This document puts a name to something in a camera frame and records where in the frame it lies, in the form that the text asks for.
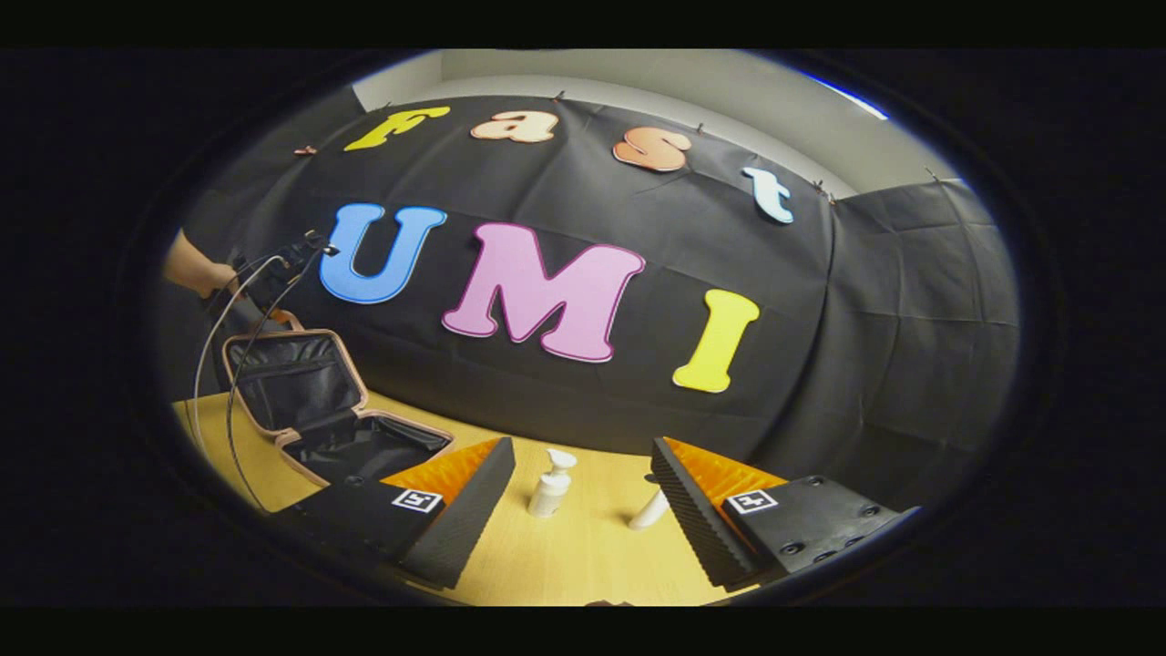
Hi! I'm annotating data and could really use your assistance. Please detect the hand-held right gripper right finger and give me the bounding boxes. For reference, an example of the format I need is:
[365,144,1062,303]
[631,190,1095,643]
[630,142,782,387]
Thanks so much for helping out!
[649,436,923,590]

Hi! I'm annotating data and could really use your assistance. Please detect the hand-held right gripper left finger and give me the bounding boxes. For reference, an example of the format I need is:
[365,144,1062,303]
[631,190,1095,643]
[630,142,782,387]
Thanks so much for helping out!
[269,436,517,590]

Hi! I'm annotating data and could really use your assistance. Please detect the white squeeze tube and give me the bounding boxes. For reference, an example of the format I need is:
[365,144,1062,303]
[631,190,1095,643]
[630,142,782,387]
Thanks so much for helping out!
[628,487,672,532]

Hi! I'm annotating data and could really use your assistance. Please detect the white pump bottle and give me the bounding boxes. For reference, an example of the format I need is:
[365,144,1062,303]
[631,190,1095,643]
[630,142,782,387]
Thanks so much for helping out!
[527,448,578,519]

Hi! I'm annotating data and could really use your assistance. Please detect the pink suitcase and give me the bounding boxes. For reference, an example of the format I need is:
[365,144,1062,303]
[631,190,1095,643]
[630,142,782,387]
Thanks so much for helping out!
[221,310,456,490]

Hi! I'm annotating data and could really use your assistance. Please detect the black backdrop cloth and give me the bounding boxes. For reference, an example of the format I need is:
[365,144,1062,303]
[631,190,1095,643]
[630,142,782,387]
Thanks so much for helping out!
[155,91,1021,511]

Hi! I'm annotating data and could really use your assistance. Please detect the grey cable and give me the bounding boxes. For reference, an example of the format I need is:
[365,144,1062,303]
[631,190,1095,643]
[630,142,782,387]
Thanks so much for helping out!
[192,254,285,467]

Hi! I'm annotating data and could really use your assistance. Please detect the black cable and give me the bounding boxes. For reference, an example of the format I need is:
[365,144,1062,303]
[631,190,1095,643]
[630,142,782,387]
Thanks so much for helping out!
[224,248,324,514]

